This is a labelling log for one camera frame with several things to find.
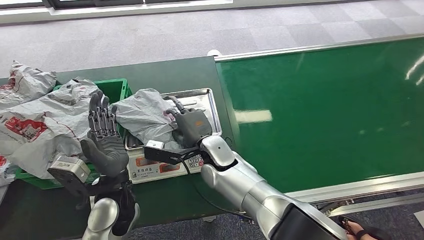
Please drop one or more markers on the person's foot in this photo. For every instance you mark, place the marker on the person's foot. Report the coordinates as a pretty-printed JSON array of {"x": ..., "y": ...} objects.
[{"x": 357, "y": 230}]

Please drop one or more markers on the aluminium conveyor side rail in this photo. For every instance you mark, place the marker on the aluminium conveyor side rail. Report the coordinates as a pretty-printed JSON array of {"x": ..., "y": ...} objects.
[
  {"x": 314, "y": 47},
  {"x": 364, "y": 188}
]

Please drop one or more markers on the large crumpled grey mailer package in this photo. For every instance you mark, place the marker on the large crumpled grey mailer package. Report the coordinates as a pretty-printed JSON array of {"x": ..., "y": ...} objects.
[{"x": 49, "y": 129}]

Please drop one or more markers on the black right wrist camera bracket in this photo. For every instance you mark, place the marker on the black right wrist camera bracket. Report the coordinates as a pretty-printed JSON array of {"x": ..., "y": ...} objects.
[{"x": 169, "y": 154}]

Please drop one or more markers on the black sandal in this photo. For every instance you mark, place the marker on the black sandal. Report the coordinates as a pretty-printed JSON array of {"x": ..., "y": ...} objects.
[{"x": 374, "y": 233}]

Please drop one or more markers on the green conveyor belt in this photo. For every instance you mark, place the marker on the green conveyor belt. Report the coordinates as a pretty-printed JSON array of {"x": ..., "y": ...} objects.
[{"x": 331, "y": 109}]

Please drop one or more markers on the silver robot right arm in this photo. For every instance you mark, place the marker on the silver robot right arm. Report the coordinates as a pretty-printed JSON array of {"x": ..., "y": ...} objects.
[{"x": 251, "y": 192}]

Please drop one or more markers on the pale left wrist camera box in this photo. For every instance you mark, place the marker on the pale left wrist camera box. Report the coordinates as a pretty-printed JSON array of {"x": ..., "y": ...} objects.
[{"x": 69, "y": 169}]

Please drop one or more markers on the dark green work table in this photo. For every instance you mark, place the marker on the dark green work table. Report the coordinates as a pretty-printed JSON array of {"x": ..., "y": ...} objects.
[{"x": 165, "y": 198}]

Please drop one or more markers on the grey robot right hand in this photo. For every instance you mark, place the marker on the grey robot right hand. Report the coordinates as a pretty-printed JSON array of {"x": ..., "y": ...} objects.
[{"x": 195, "y": 127}]

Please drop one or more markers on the grey mailer package red print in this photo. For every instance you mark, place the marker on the grey mailer package red print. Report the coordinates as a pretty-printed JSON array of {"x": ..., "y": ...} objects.
[{"x": 26, "y": 84}]

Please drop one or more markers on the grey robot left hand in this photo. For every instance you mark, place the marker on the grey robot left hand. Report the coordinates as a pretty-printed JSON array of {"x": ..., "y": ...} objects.
[{"x": 107, "y": 149}]

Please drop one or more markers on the grey plastic mailer package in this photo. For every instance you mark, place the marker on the grey plastic mailer package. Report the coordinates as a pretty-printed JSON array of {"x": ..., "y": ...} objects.
[{"x": 145, "y": 116}]

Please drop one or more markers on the white electronic scale steel pan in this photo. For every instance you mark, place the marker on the white electronic scale steel pan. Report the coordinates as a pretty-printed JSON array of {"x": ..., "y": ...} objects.
[{"x": 149, "y": 167}]

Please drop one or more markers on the green plastic crate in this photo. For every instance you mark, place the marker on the green plastic crate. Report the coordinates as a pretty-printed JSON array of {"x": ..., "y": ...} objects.
[{"x": 114, "y": 87}]

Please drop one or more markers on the small grey mailer package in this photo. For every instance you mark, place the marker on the small grey mailer package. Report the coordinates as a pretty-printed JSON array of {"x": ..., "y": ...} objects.
[{"x": 5, "y": 170}]

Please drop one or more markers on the white conveyor end roller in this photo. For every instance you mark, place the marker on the white conveyor end roller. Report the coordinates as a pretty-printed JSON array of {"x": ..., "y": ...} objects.
[{"x": 214, "y": 53}]

